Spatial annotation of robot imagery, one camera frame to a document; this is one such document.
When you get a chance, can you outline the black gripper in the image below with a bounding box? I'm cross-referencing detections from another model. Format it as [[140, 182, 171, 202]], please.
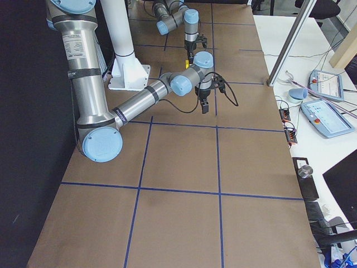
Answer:
[[195, 87, 211, 114], [185, 40, 196, 64]]

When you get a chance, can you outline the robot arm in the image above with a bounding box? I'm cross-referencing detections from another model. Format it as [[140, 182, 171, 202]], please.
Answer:
[[46, 1, 214, 162], [152, 1, 199, 64]]

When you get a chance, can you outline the orange black connector strip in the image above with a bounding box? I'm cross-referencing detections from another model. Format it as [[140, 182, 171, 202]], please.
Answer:
[[279, 108, 297, 146]]

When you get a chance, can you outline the long reacher grabber stick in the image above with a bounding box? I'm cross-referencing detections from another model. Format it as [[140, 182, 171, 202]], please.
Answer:
[[285, 70, 357, 119]]

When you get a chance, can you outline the blue cup on roll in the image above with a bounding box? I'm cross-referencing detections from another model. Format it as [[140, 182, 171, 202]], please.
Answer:
[[287, 88, 308, 103]]

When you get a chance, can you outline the metal cylinder weight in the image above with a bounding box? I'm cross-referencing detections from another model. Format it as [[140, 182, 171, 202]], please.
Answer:
[[297, 165, 313, 179]]

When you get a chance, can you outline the near teach pendant tablet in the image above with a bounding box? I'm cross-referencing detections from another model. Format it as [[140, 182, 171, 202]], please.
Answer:
[[301, 99, 355, 138]]

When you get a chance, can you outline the teach pendant tablet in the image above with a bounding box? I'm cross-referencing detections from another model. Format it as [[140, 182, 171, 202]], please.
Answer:
[[308, 70, 344, 101], [301, 99, 355, 138]]

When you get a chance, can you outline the far teach pendant tablet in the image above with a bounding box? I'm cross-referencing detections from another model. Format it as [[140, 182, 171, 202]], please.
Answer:
[[308, 70, 344, 101]]

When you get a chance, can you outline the black monitor corner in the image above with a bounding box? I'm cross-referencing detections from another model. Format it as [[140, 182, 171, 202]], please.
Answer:
[[323, 151, 356, 228]]

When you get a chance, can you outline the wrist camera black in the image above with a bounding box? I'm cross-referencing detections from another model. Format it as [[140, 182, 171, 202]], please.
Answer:
[[196, 34, 208, 49], [213, 74, 226, 94]]

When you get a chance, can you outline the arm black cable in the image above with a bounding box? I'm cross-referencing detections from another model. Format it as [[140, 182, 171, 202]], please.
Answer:
[[160, 71, 239, 114]]

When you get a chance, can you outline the white central pillar mount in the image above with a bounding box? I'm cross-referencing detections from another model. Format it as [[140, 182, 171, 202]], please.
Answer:
[[101, 0, 151, 91]]

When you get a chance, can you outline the aluminium frame post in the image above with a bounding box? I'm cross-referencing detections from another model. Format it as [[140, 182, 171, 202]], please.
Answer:
[[267, 0, 317, 87]]

